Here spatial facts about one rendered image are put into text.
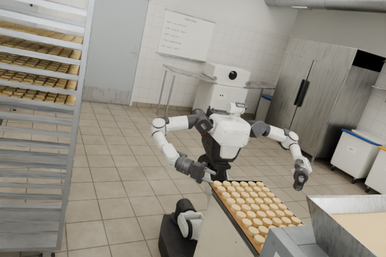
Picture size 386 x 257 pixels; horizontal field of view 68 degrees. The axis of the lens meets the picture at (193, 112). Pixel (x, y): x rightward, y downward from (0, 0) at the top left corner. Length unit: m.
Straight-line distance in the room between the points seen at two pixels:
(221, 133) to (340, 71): 3.68
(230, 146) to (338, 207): 0.94
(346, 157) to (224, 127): 3.76
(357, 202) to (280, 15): 6.24
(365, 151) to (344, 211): 4.10
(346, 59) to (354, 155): 1.55
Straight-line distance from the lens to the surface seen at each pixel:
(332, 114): 5.34
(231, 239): 1.64
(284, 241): 1.04
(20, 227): 2.50
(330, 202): 1.13
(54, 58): 1.78
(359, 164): 5.32
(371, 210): 1.30
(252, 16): 6.73
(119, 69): 5.69
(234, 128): 1.89
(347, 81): 5.33
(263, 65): 7.16
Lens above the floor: 1.74
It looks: 16 degrees down
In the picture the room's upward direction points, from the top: 14 degrees clockwise
